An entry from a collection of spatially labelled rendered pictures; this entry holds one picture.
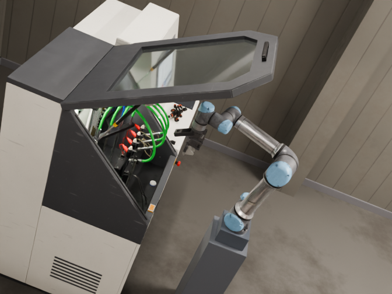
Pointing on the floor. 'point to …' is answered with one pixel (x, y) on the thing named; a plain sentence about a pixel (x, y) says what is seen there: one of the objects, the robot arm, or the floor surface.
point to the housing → (44, 125)
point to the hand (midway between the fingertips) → (183, 153)
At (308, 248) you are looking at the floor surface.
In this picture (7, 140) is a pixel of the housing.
